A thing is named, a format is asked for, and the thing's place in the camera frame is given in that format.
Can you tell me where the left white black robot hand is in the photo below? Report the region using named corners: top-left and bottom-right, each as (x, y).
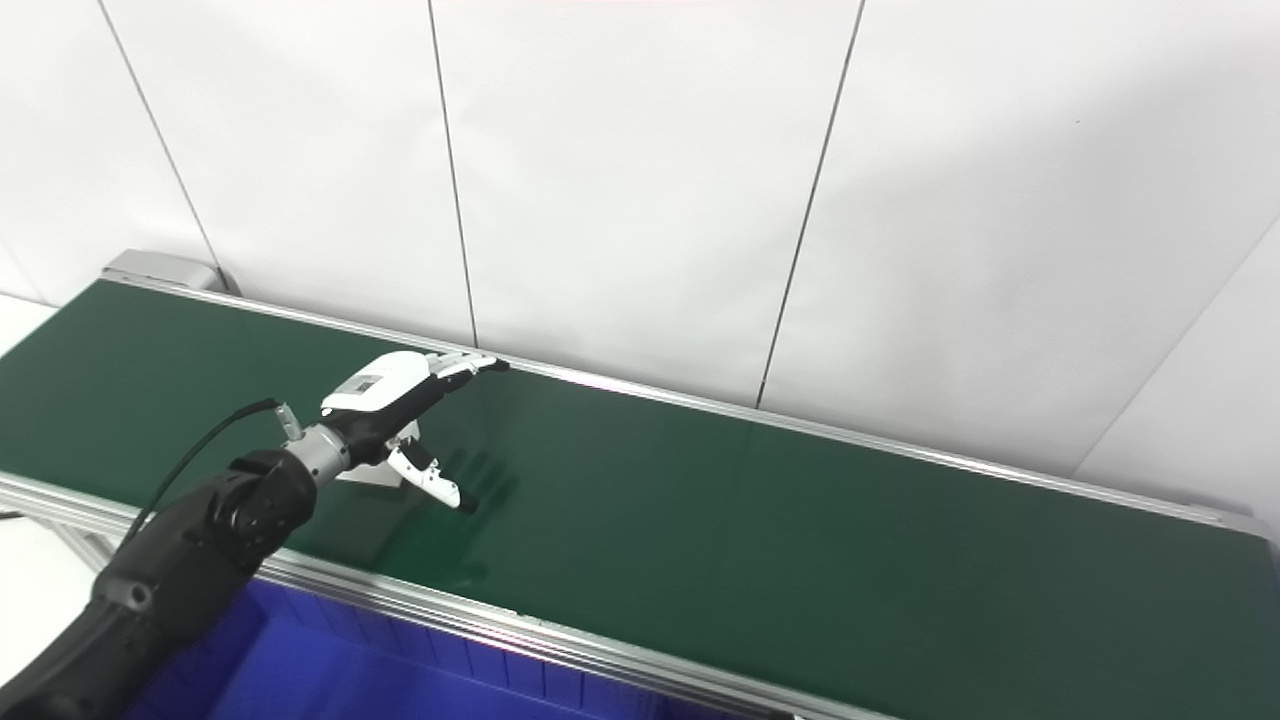
top-left (319, 350), bottom-right (512, 514)

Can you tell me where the white plastic part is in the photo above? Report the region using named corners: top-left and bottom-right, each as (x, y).
top-left (334, 420), bottom-right (423, 492)

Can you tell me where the green conveyor belt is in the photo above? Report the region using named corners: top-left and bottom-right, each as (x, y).
top-left (0, 279), bottom-right (1280, 720)
top-left (0, 268), bottom-right (1280, 720)

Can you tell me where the blue plastic bin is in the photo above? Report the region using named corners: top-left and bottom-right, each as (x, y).
top-left (122, 578), bottom-right (796, 720)

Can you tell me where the grey conveyor leg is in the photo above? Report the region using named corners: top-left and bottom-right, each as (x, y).
top-left (48, 518), bottom-right (123, 576)

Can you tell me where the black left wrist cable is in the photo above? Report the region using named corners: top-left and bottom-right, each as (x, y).
top-left (120, 398), bottom-right (304, 547)

